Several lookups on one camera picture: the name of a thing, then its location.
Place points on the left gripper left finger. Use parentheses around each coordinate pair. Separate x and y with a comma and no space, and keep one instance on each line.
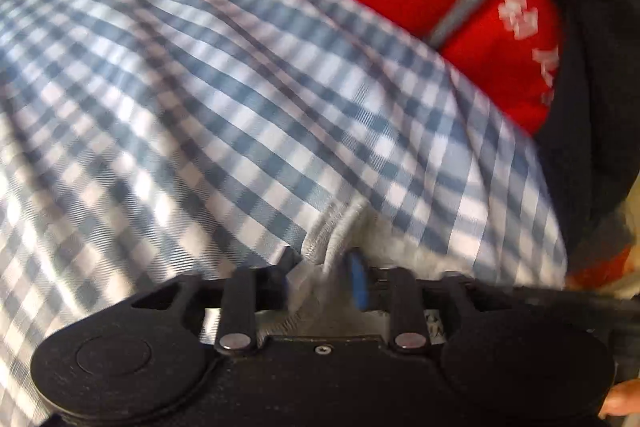
(246,292)

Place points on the light grey printed pants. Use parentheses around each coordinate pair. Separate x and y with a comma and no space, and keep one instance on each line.
(355,224)

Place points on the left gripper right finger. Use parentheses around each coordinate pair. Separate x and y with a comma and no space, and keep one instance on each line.
(394,291)

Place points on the black jacket sleeve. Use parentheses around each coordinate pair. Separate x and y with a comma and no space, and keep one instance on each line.
(589,144)

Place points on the blue white checked bedsheet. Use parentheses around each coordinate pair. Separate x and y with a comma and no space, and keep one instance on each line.
(141,139)

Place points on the person's right hand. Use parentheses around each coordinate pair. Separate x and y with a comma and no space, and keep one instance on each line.
(622,400)

